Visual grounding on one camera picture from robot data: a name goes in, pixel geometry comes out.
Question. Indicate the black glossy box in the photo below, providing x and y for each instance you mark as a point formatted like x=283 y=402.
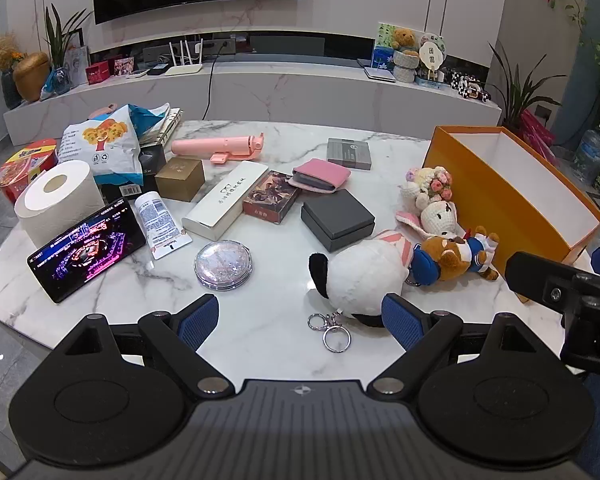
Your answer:
x=152 y=160

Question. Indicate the white and blue snack bag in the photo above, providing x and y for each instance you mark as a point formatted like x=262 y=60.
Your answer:
x=105 y=147

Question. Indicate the white marble television console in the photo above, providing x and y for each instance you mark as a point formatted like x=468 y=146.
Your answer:
x=305 y=90

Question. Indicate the green plant in glass vase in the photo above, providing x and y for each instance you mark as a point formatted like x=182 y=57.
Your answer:
x=60 y=50

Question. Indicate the large water bottle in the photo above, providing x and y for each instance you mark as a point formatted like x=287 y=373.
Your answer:
x=590 y=157

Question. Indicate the pink selfie stick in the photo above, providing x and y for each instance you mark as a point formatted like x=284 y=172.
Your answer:
x=215 y=147

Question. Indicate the pink umbrella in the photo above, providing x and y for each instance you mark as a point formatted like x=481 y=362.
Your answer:
x=536 y=130

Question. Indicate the white long box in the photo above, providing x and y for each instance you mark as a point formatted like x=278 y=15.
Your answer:
x=225 y=200

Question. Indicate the white cream tube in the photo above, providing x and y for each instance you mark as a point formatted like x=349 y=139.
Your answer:
x=157 y=222

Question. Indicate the round glitter compact mirror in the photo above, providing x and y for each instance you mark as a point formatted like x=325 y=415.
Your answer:
x=223 y=266

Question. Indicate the crochet bunny doll with flowers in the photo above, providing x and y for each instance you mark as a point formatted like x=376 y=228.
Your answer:
x=437 y=215

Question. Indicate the pink wallet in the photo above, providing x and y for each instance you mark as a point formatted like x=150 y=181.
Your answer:
x=325 y=170

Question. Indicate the long-leaf potted plant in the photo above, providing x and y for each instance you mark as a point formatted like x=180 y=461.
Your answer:
x=520 y=90

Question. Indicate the spiral notebooks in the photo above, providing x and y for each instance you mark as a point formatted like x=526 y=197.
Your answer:
x=169 y=122

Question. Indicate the gold box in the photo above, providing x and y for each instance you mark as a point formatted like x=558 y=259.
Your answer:
x=180 y=179

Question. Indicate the red box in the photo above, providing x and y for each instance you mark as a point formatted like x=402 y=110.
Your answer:
x=97 y=72

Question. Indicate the black smartphone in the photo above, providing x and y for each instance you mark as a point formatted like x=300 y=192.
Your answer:
x=87 y=249

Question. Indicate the orange cardboard box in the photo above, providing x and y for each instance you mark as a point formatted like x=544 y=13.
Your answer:
x=480 y=185

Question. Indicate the dried yellow flowers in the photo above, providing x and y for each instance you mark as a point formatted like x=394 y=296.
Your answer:
x=2 y=52

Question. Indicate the toilet paper roll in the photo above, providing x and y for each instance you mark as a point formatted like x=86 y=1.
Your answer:
x=60 y=205

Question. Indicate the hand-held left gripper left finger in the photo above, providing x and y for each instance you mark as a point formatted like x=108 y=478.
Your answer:
x=197 y=322

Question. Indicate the black square box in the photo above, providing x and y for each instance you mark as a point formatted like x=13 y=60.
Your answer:
x=337 y=216

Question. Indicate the grey laptop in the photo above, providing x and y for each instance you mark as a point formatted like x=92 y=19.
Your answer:
x=380 y=75

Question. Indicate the pink photo box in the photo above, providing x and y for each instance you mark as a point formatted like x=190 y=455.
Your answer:
x=123 y=66

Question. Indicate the brown teddy bear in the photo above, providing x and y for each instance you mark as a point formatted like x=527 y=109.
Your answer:
x=405 y=40

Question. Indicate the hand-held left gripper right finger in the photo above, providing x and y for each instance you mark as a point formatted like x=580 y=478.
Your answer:
x=402 y=322

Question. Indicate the red instant noodle bowl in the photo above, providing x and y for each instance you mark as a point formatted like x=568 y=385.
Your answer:
x=22 y=170

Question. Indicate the black box with barcode label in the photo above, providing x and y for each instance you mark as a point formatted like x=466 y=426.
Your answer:
x=125 y=191

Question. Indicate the sketch picture frame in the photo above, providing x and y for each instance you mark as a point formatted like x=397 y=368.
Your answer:
x=77 y=62

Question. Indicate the gold vase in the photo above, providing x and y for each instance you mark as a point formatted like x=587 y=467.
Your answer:
x=30 y=77

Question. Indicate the grey flat box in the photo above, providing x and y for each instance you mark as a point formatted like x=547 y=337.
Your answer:
x=349 y=154

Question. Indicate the white knitted pot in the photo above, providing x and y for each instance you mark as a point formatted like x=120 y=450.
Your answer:
x=406 y=66

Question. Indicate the brown bear plush sailor outfit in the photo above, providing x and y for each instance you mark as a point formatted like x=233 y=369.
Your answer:
x=450 y=259

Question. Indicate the black and white patterned figures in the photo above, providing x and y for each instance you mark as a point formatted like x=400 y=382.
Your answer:
x=467 y=85

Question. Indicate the white router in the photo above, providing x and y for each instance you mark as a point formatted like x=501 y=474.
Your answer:
x=185 y=66

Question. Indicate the illustrated card box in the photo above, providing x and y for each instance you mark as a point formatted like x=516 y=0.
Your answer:
x=271 y=196

